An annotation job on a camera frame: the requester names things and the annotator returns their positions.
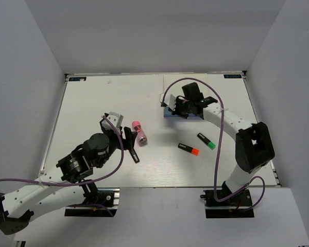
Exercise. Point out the orange highlighter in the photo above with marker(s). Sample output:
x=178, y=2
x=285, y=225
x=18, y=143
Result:
x=188, y=149

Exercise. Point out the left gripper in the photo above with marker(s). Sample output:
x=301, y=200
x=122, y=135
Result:
x=128, y=143

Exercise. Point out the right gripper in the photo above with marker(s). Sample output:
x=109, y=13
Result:
x=176, y=111

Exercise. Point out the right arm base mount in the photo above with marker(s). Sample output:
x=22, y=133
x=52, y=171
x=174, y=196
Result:
x=235, y=207

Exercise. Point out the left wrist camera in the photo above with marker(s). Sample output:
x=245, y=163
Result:
x=114, y=118

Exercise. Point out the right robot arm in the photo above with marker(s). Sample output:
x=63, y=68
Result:
x=253, y=145

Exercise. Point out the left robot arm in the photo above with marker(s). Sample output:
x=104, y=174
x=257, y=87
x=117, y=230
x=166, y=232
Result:
x=67, y=184

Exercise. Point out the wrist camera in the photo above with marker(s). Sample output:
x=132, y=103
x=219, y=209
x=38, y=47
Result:
x=114, y=118
x=168, y=101

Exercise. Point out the green highlighter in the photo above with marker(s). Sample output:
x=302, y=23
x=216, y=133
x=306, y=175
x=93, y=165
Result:
x=206, y=141

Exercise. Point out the pink cap marker bottle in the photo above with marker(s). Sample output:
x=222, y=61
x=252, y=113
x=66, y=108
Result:
x=141, y=136

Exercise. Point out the pink highlighter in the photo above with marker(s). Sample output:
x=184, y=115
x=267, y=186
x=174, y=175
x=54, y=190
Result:
x=134, y=156

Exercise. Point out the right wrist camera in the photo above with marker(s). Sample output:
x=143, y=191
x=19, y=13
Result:
x=168, y=101

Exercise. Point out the white drawer cabinet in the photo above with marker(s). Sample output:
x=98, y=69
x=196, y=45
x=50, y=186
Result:
x=176, y=89

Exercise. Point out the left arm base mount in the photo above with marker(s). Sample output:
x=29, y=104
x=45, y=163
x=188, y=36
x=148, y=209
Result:
x=103, y=204

